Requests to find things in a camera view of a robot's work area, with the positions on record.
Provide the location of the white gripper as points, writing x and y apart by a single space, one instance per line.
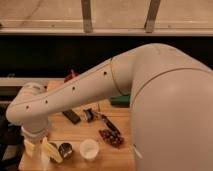
34 131

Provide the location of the yellow banana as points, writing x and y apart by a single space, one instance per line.
53 153

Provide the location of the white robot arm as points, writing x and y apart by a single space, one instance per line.
171 102

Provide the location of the red bowl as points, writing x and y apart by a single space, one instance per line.
70 76

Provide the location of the silver metal cup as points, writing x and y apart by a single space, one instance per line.
65 150

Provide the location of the black rectangular block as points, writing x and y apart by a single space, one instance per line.
72 116

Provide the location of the white cup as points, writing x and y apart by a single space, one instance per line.
89 149

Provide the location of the black binder clip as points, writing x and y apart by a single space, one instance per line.
89 116

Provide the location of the brown grape bunch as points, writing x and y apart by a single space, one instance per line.
112 138

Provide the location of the red spatula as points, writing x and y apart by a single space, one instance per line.
72 72

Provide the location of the green plastic bin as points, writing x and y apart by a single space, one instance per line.
121 101

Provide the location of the dark handled knife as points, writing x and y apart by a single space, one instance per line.
109 124

